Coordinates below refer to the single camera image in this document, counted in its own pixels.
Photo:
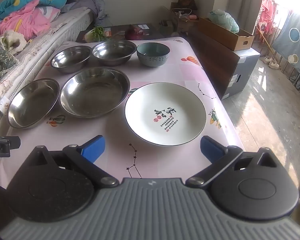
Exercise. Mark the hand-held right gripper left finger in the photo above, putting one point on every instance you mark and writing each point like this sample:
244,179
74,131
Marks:
93,148

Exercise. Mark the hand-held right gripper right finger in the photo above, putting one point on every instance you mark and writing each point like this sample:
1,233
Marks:
211,150

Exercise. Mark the shallow steel plate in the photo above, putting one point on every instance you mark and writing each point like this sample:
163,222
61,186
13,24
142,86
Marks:
32,102

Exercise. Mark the large steel basin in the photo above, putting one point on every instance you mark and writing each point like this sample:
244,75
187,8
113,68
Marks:
95,92

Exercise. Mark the white printed ceramic plate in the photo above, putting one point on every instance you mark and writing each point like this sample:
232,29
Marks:
145,110

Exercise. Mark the small steel bowl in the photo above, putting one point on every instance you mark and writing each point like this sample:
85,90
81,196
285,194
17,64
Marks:
70,57

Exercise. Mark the medium steel bowl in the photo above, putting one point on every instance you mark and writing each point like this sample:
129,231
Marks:
113,51

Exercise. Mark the teal ceramic bowl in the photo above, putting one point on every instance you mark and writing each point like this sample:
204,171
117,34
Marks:
152,58

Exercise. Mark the white mattress tag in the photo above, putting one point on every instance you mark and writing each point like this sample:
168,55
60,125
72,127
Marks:
4,103

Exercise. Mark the grey carton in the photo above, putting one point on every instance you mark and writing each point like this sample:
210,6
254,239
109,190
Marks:
240,75

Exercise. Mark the green leaf-print pillow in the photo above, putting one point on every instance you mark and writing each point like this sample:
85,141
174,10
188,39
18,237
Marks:
0,60

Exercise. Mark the white slipper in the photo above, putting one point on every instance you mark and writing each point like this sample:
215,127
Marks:
266,60
274,64

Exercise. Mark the white fleece blanket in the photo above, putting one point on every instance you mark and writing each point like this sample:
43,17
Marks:
13,40

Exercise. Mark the long cardboard box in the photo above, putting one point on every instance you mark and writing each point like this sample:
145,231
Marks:
240,41

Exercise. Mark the bok choy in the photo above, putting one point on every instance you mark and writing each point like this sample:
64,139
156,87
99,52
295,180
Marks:
98,32

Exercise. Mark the yellow broom stick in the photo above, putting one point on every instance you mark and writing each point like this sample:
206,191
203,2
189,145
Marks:
265,40

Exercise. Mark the white quilted mattress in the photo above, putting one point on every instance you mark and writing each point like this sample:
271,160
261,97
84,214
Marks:
65,27

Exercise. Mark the open cardboard box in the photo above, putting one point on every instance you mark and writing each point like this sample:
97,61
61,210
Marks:
182,25

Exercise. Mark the blue hanging cloth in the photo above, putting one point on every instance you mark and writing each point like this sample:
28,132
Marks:
292,50

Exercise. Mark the pink quilt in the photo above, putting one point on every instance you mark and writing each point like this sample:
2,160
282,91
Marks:
22,20

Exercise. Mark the green plastic bag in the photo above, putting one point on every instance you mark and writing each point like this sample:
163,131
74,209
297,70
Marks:
225,20

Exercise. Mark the grey clothes pile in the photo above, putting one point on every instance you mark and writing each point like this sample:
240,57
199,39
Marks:
92,5

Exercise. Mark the pink hanging clothing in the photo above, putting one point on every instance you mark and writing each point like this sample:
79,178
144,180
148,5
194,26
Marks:
267,12

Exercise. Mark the brown patterned bag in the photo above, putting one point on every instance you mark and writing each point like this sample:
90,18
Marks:
187,2

